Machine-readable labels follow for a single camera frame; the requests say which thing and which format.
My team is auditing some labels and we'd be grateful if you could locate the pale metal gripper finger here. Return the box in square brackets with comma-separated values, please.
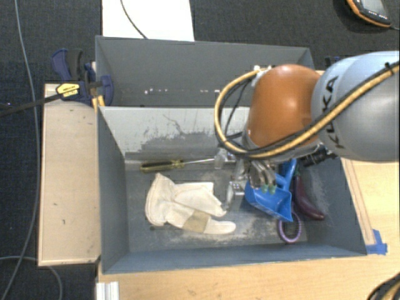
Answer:
[224, 181, 246, 213]
[214, 150, 236, 171]

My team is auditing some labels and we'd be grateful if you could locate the blue plastic scoop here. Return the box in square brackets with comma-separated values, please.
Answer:
[243, 158, 298, 223]

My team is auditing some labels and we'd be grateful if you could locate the white work glove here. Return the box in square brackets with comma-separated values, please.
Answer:
[144, 172, 237, 235]

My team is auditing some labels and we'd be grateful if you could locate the purple toy eggplant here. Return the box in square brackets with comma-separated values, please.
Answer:
[291, 172, 326, 221]

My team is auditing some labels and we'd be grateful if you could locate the yellow and black screwdriver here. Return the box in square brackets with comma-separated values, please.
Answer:
[139, 157, 217, 173]

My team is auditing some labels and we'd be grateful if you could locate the grey metal bin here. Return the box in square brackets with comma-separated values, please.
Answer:
[94, 35, 368, 275]

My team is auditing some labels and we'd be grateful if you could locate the pale wood board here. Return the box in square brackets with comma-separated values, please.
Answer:
[37, 83, 103, 267]

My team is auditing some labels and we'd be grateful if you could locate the black cylinder on white bracket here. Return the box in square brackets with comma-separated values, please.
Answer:
[303, 148, 338, 168]

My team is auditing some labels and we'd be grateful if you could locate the purple ring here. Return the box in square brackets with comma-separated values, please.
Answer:
[277, 210, 303, 244]

